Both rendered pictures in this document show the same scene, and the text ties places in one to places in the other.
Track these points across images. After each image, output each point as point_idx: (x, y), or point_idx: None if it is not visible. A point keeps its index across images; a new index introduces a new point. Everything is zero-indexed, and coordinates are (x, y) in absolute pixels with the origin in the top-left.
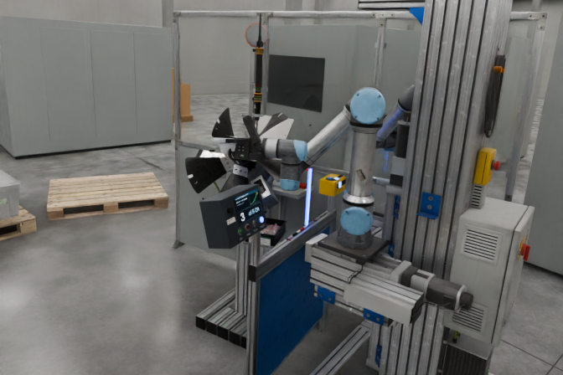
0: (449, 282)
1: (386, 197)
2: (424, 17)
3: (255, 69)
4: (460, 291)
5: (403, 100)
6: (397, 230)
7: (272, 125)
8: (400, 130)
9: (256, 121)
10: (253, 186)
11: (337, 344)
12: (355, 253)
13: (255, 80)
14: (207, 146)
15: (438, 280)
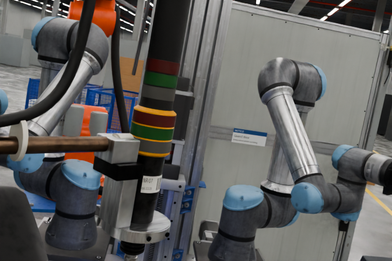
0: (209, 225)
1: (177, 200)
2: None
3: None
4: (217, 221)
5: (105, 58)
6: (191, 223)
7: (37, 258)
8: (190, 103)
9: (136, 257)
10: (378, 256)
11: None
12: (257, 254)
13: (182, 44)
14: None
15: (213, 229)
